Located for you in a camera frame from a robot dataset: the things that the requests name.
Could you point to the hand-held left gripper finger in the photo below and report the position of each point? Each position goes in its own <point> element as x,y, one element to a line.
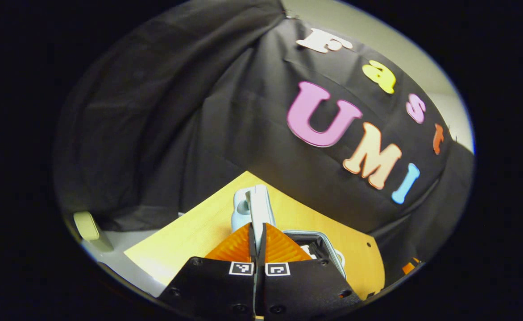
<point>252,247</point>
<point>262,247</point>

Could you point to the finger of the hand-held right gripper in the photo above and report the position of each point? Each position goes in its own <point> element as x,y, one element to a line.
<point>409,266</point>

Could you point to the light blue suitcase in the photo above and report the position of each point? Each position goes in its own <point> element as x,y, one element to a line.
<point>261,205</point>

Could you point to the pale green chair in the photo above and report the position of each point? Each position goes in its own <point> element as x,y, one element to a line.
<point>87,225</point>

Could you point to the black backdrop cloth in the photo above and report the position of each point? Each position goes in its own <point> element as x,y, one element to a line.
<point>154,111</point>

